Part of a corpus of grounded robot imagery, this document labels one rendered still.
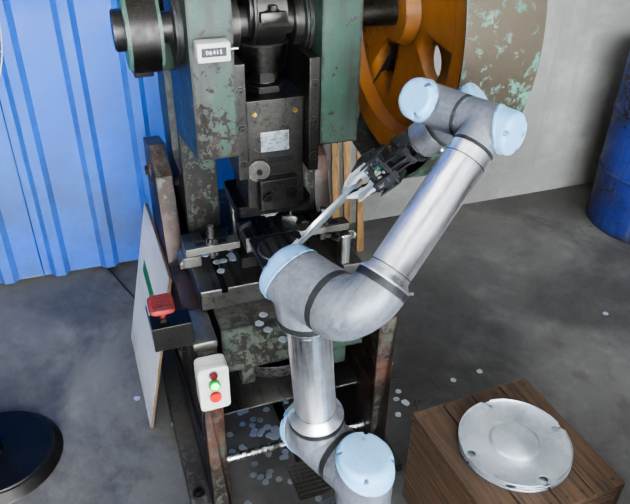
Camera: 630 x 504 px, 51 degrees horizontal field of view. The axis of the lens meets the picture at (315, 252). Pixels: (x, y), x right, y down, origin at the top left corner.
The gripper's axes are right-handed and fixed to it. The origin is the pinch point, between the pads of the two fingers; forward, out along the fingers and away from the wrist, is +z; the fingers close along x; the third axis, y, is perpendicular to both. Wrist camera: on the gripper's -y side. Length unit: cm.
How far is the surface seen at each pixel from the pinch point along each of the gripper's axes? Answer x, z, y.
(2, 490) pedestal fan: 5, 137, 33
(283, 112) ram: -21.7, 8.4, -15.3
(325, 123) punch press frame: -13.2, 2.9, -17.3
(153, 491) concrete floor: 36, 111, 17
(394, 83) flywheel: -7.6, -5.7, -45.3
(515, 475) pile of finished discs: 81, 14, 6
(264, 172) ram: -14.1, 21.1, -11.0
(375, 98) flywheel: -7, 4, -51
